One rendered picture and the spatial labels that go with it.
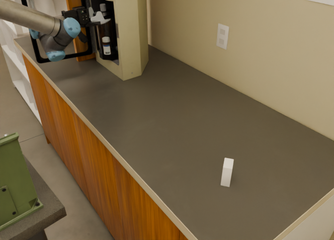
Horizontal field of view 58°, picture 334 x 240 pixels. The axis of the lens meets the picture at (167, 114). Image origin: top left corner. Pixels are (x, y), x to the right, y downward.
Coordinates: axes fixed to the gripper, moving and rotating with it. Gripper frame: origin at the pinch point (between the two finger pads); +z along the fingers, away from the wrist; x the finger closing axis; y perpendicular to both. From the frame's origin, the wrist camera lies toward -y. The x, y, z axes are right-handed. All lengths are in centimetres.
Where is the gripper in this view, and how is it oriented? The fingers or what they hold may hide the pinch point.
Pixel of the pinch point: (104, 18)
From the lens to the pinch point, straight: 160.0
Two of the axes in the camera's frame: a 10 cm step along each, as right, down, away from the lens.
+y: -0.3, -8.2, -5.7
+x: -6.0, -4.4, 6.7
